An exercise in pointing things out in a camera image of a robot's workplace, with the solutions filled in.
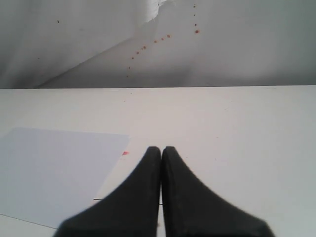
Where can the white backdrop sheet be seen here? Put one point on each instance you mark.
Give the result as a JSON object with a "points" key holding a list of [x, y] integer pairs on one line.
{"points": [[84, 43]]}

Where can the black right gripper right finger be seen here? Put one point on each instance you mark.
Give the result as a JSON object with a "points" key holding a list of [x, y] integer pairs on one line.
{"points": [[191, 209]]}

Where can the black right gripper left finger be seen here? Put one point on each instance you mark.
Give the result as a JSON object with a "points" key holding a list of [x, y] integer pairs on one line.
{"points": [[131, 210]]}

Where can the white paper sheet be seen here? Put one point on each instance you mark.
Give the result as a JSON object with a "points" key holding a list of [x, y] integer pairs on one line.
{"points": [[47, 176]]}

